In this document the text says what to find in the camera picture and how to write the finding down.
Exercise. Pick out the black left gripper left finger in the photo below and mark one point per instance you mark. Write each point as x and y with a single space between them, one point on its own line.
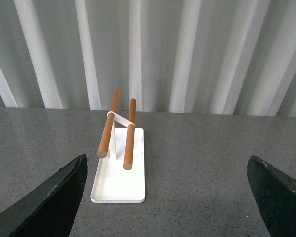
50 209

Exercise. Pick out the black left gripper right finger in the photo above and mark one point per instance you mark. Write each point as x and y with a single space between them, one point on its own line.
275 196

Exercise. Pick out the white rack with wooden bars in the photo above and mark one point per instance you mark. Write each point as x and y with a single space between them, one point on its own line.
120 174

